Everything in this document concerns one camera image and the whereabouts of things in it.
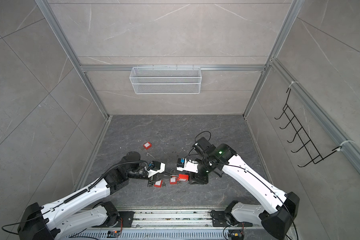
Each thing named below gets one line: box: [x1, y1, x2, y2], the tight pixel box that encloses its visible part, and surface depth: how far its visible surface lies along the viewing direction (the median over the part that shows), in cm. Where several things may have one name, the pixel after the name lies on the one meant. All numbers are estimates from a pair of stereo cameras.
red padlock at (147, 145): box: [143, 141, 153, 150], surface depth 102 cm
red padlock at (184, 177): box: [178, 174, 190, 182], surface depth 67 cm
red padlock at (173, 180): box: [169, 176, 178, 185], surface depth 86 cm
